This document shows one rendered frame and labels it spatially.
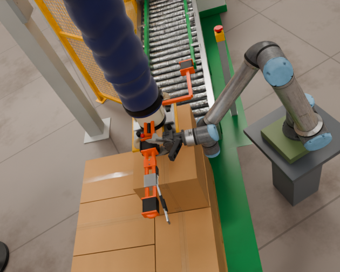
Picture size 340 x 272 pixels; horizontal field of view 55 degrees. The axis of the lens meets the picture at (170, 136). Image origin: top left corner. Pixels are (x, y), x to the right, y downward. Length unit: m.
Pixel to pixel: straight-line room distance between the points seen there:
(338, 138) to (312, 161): 0.23
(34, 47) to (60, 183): 1.41
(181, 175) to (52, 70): 1.68
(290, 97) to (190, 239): 1.12
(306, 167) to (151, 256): 1.12
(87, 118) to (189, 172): 1.82
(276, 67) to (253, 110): 1.97
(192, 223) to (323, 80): 2.10
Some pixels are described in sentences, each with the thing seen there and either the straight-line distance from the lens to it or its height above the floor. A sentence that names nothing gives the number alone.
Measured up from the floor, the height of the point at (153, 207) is 1.26.
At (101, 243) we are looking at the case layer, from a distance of 2.44.
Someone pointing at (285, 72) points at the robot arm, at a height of 1.57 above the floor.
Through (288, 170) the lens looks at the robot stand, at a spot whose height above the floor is 0.75.
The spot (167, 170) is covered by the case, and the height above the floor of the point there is 0.94.
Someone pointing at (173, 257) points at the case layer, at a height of 0.54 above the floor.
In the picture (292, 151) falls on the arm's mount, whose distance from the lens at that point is 2.14.
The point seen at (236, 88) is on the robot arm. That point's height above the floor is 1.40.
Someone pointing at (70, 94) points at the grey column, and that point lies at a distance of 3.31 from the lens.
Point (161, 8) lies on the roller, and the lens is 4.14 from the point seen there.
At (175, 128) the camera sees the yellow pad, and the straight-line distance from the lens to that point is 1.93.
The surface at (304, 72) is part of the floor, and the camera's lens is 3.74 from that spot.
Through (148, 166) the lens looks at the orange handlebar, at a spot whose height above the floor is 1.25.
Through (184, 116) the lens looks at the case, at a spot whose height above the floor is 0.94.
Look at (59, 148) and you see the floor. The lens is 3.93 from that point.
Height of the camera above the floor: 2.59
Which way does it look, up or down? 50 degrees down
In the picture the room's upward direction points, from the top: 25 degrees counter-clockwise
